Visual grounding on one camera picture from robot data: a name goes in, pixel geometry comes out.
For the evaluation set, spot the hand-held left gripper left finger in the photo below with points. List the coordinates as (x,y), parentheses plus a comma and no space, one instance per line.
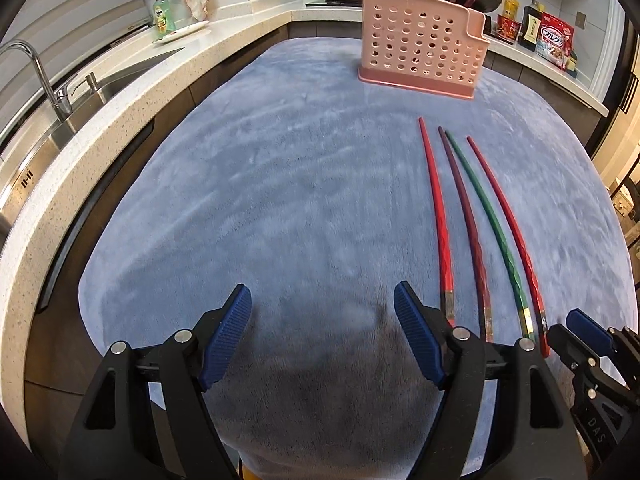
(227,335)

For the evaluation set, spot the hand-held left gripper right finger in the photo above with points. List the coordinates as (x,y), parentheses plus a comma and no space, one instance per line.
(417,335)

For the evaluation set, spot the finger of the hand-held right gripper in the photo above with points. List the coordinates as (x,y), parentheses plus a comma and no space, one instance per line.
(575,352)
(592,334)

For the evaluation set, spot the red chopstick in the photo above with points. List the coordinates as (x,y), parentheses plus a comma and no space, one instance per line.
(525,250)
(439,210)

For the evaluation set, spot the green chopstick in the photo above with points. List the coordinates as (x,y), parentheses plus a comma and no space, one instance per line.
(510,260)

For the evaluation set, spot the pink perforated utensil holder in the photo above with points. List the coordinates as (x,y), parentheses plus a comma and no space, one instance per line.
(420,45)

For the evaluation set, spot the blue-grey plush blanket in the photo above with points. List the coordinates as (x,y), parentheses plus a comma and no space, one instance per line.
(300,185)

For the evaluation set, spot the white stone kitchen counter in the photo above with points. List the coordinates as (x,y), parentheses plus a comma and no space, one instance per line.
(150,90)

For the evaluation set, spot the stainless steel sink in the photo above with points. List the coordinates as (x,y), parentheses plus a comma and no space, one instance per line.
(100,95)

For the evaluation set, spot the chrome sink soap dispenser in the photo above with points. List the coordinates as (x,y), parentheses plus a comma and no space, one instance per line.
(91,80)

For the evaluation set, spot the red white cereal bag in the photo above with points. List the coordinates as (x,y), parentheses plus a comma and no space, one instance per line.
(554,40)

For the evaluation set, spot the chrome kitchen faucet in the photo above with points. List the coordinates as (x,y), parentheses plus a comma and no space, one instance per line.
(57,90)

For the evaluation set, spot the white plate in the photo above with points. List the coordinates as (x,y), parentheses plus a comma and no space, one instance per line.
(180,32)

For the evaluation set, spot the dark soy sauce bottle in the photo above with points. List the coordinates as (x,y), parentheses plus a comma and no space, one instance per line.
(530,27)

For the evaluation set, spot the red snack packet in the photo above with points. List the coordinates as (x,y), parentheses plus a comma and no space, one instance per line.
(509,29)

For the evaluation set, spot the green dish soap bottle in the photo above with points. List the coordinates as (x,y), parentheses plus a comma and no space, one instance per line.
(163,17)

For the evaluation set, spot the yellow packet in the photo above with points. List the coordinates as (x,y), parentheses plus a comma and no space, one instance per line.
(511,7)

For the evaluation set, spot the white window blind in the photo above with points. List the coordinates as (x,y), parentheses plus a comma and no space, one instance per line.
(60,10)

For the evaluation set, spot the grey wall socket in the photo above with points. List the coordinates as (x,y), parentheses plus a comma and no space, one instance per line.
(580,19)

